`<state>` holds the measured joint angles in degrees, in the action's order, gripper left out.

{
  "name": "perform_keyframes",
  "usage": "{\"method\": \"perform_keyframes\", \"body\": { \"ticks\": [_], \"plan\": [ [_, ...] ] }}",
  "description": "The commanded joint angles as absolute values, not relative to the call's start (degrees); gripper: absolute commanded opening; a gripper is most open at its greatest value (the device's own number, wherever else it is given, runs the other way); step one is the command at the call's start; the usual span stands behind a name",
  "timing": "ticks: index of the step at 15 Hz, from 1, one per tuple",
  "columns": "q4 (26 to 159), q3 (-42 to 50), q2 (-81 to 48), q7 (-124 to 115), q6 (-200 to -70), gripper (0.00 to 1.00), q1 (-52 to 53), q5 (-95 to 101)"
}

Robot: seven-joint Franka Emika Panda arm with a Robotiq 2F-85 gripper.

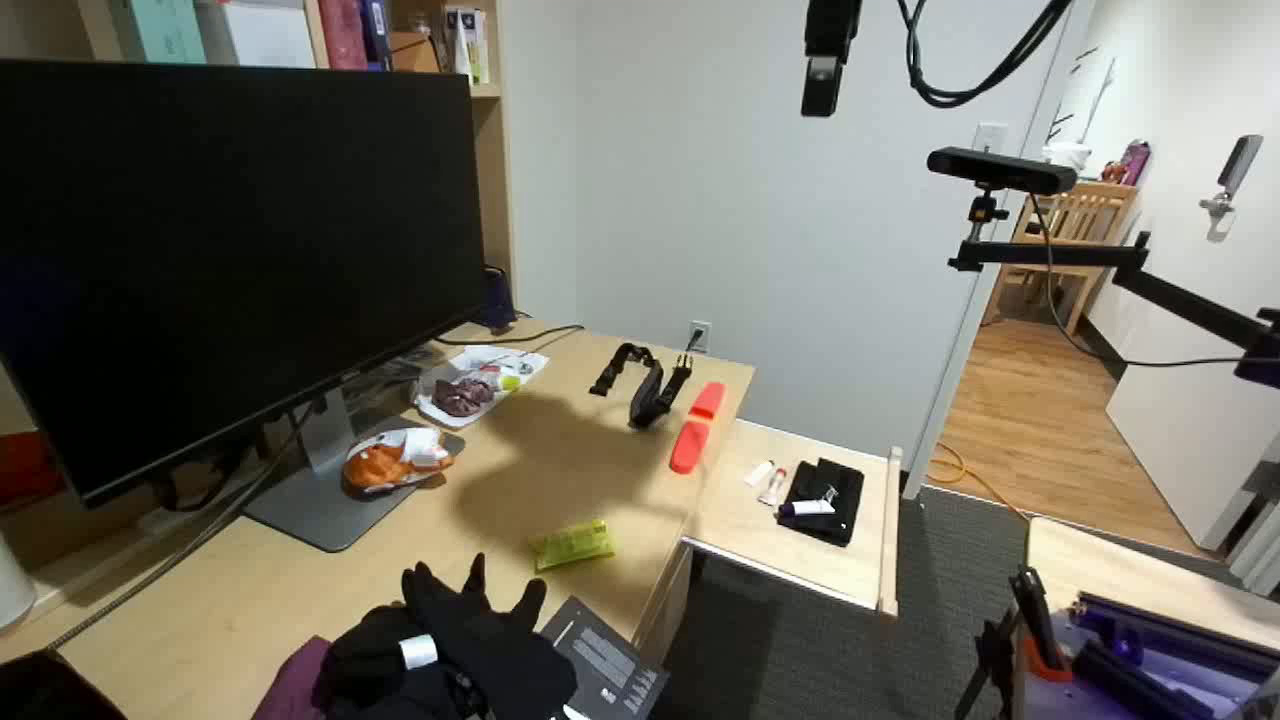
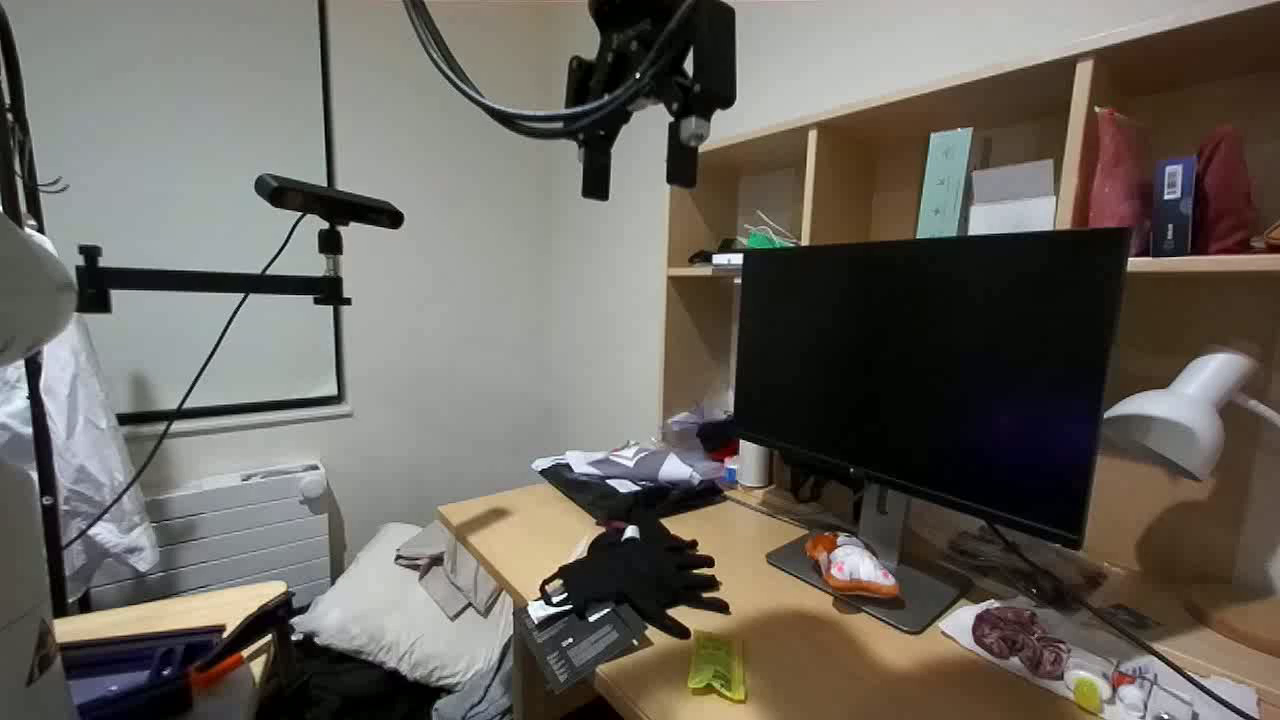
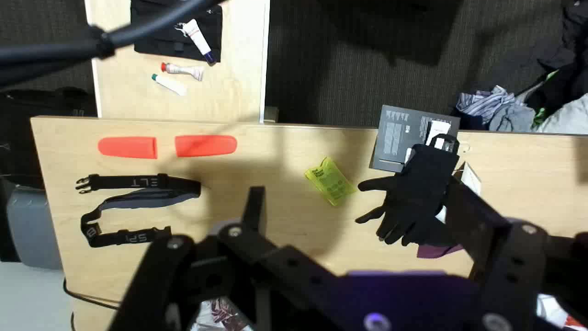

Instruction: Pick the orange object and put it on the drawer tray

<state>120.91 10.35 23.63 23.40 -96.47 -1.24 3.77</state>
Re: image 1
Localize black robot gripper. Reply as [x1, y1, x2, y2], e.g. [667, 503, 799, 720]
[796, 0, 870, 122]

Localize long orange object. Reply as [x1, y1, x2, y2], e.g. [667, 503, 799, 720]
[663, 417, 712, 482]

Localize short orange object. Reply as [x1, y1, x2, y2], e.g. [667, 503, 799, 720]
[686, 380, 733, 423]

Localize light wooden drawer tray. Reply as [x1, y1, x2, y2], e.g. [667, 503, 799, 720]
[678, 417, 908, 621]

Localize small green object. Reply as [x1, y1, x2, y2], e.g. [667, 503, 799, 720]
[529, 516, 624, 578]

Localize purple plastic tray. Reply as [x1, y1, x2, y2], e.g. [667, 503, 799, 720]
[1055, 589, 1280, 720]

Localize wooden chair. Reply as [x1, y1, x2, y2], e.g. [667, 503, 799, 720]
[987, 175, 1145, 340]

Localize pink item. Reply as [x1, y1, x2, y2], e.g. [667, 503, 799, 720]
[1100, 136, 1162, 191]

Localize white printed carton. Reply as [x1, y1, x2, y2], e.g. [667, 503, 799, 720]
[439, 6, 496, 93]

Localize dark blue bottle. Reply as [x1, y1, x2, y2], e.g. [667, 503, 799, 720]
[479, 266, 524, 337]

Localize small white tube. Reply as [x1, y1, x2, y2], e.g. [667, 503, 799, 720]
[758, 471, 799, 516]

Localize black zip pouch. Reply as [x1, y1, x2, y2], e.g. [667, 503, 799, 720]
[771, 458, 873, 553]

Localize blue box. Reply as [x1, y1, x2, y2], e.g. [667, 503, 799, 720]
[358, 0, 396, 72]

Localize white snack packet dark contents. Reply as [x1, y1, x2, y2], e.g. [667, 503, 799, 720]
[412, 340, 551, 432]

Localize maroon package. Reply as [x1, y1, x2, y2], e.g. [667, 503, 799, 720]
[317, 0, 376, 75]

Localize white cabinet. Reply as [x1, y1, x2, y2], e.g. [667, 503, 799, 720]
[1100, 356, 1280, 557]

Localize wooden side table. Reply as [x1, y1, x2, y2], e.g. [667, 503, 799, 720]
[1023, 516, 1280, 661]

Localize black and orange tool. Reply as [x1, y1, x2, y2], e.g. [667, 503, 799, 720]
[953, 565, 1082, 720]

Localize large black monitor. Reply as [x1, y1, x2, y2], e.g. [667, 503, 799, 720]
[0, 58, 492, 513]

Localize dark box white label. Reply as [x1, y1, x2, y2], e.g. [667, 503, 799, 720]
[535, 591, 672, 720]

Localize black glove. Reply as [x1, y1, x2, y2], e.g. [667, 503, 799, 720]
[311, 553, 582, 720]

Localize silver monitor stand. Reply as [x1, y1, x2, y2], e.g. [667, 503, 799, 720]
[242, 384, 471, 557]

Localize teal box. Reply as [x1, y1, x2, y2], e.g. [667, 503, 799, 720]
[123, 0, 214, 68]

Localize purple cloth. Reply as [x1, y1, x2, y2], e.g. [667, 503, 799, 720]
[253, 632, 342, 720]

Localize red box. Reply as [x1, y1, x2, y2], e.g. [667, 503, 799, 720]
[0, 432, 68, 516]

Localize black fabric item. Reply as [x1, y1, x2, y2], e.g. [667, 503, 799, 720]
[0, 649, 132, 720]

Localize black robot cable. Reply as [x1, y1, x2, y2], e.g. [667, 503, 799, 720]
[891, 0, 1078, 114]

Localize black stereo camera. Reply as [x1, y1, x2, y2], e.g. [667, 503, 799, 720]
[925, 146, 1085, 201]

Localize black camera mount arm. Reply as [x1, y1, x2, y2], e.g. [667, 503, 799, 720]
[943, 189, 1280, 391]

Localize black strap object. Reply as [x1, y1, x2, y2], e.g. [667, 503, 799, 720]
[590, 340, 700, 435]

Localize grey desk cable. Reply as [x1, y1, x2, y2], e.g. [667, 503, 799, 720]
[436, 316, 592, 353]

